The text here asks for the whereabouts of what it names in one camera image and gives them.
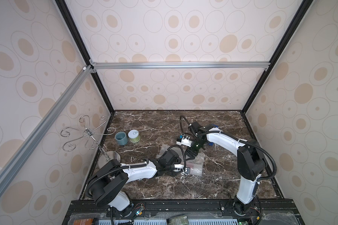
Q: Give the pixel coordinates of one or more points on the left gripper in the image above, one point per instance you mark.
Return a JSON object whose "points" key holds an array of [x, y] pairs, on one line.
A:
{"points": [[178, 161]]}

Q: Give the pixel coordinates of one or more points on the teal ceramic cup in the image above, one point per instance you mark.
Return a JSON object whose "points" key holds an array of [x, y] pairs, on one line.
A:
{"points": [[121, 138]]}

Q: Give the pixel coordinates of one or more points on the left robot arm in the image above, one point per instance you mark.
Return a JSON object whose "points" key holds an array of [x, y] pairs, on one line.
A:
{"points": [[105, 186]]}

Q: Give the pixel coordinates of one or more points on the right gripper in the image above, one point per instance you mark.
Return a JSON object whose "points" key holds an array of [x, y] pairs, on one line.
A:
{"points": [[192, 152]]}

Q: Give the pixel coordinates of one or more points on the bubble wrap sheet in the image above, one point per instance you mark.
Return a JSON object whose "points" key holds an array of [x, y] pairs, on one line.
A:
{"points": [[195, 165]]}

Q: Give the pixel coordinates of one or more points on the blue tape dispenser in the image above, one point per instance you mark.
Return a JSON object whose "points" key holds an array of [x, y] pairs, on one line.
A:
{"points": [[213, 135]]}

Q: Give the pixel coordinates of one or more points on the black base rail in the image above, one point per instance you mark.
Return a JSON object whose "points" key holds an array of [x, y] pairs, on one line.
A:
{"points": [[262, 211]]}

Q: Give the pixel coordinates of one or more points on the metal wire glass rack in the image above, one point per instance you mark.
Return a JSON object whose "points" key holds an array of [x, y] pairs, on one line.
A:
{"points": [[92, 137]]}

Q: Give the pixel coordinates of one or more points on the horizontal aluminium rail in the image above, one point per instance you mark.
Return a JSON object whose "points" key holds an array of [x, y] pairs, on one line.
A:
{"points": [[176, 65]]}

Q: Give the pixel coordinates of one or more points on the green white tin can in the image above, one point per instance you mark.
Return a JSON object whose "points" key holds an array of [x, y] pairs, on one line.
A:
{"points": [[134, 136]]}

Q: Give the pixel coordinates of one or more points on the circuit board with wires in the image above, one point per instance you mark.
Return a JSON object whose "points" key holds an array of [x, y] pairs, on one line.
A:
{"points": [[138, 209]]}

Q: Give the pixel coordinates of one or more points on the diagonal aluminium rail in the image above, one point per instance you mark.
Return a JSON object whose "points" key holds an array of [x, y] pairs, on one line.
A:
{"points": [[11, 169]]}

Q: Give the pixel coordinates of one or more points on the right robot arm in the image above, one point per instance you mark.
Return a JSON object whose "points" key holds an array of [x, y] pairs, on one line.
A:
{"points": [[254, 164]]}

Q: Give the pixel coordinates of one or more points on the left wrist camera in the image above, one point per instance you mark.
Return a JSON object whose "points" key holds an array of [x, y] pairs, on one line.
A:
{"points": [[178, 168]]}

